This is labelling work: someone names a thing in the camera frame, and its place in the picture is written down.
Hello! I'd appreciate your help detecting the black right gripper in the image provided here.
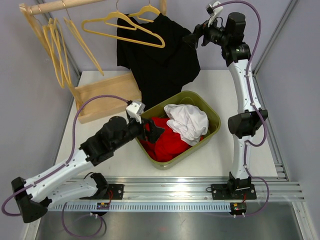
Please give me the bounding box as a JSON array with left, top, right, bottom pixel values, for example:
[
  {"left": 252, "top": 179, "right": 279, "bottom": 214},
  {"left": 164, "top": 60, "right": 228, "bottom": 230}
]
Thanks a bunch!
[{"left": 182, "top": 14, "right": 229, "bottom": 51}]

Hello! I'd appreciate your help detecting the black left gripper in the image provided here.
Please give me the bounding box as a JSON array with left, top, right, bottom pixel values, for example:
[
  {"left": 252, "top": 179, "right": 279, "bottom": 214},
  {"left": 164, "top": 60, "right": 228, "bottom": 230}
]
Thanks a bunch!
[{"left": 112, "top": 114, "right": 165, "bottom": 151}]

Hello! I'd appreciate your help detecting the white t shirt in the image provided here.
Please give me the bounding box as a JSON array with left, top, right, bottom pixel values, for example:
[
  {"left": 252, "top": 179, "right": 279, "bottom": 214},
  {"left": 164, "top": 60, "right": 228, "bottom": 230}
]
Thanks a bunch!
[{"left": 163, "top": 104, "right": 209, "bottom": 146}]

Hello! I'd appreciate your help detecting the black t shirt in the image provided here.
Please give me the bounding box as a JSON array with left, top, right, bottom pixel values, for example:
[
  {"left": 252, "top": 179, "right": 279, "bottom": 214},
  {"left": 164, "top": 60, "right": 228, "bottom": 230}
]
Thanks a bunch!
[{"left": 116, "top": 14, "right": 201, "bottom": 110}]

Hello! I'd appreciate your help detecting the yellow hanger of black shirt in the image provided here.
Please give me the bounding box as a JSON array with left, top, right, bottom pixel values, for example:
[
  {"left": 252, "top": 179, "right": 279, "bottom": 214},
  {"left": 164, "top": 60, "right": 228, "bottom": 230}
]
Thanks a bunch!
[{"left": 127, "top": 0, "right": 161, "bottom": 23}]

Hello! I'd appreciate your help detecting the yellow hanger of white shirt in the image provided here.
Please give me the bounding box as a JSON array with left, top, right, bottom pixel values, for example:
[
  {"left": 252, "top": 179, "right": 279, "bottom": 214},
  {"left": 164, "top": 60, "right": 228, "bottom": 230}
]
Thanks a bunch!
[{"left": 81, "top": 0, "right": 166, "bottom": 49}]

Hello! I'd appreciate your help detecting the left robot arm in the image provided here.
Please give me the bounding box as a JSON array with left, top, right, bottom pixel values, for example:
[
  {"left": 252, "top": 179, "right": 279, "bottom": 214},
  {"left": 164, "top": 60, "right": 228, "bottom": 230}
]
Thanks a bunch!
[{"left": 11, "top": 116, "right": 165, "bottom": 223}]

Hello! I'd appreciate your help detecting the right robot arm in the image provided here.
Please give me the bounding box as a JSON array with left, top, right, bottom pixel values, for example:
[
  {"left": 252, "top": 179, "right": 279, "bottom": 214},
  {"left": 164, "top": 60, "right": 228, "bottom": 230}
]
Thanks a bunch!
[{"left": 183, "top": 12, "right": 268, "bottom": 200}]

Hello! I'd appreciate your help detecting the olive green plastic basket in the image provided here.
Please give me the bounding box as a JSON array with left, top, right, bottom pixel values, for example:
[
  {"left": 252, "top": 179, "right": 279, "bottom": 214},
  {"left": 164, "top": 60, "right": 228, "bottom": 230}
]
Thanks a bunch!
[{"left": 138, "top": 91, "right": 221, "bottom": 170}]

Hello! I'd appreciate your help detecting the wooden clothes rack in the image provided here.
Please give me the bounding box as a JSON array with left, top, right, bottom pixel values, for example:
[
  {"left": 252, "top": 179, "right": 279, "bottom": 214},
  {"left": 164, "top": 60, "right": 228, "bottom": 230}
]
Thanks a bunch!
[{"left": 18, "top": 0, "right": 168, "bottom": 125}]

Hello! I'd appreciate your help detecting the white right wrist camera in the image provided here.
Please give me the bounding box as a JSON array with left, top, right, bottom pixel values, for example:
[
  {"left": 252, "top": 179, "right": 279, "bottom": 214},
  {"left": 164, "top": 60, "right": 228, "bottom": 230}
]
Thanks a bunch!
[{"left": 205, "top": 1, "right": 223, "bottom": 27}]

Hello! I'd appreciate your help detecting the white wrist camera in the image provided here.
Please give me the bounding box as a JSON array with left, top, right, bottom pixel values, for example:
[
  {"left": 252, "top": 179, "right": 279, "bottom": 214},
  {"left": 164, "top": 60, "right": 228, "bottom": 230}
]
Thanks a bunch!
[
  {"left": 125, "top": 100, "right": 146, "bottom": 124},
  {"left": 205, "top": 1, "right": 223, "bottom": 27}
]

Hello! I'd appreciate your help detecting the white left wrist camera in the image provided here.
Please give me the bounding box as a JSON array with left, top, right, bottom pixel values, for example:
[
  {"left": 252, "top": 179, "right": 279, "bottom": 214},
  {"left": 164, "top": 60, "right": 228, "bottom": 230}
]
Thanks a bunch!
[{"left": 125, "top": 100, "right": 146, "bottom": 124}]

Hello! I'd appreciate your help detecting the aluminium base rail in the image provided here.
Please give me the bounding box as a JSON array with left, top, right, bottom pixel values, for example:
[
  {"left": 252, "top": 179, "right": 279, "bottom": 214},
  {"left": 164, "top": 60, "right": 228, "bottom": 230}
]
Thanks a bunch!
[{"left": 105, "top": 176, "right": 305, "bottom": 202}]

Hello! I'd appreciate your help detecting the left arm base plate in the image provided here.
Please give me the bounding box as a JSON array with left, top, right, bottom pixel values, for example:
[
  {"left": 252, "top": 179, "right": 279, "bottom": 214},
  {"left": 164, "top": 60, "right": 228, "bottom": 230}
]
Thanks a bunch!
[{"left": 79, "top": 183, "right": 125, "bottom": 201}]

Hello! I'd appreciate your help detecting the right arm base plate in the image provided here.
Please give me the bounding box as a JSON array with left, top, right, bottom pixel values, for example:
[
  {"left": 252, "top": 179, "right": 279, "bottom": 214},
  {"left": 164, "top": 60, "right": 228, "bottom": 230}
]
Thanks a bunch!
[{"left": 205, "top": 183, "right": 257, "bottom": 200}]

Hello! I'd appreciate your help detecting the aluminium frame post left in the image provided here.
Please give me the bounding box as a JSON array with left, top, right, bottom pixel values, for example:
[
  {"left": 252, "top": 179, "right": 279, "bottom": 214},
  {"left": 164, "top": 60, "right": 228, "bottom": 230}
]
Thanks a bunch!
[{"left": 40, "top": 12, "right": 82, "bottom": 80}]

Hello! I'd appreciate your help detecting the aluminium frame post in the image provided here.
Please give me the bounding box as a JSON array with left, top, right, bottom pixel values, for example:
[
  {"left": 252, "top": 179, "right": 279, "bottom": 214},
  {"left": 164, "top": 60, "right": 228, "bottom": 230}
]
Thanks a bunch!
[
  {"left": 253, "top": 0, "right": 300, "bottom": 76},
  {"left": 40, "top": 12, "right": 82, "bottom": 80}
]

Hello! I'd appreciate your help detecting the aluminium frame post right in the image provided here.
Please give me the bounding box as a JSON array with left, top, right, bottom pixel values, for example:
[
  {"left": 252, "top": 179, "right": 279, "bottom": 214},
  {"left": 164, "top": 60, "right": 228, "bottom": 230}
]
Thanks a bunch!
[{"left": 253, "top": 0, "right": 300, "bottom": 76}]

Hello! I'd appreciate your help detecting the white slotted cable duct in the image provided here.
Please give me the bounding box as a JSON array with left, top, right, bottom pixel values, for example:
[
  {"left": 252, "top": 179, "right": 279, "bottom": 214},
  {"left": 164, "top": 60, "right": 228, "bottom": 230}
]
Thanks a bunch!
[{"left": 50, "top": 201, "right": 231, "bottom": 213}]

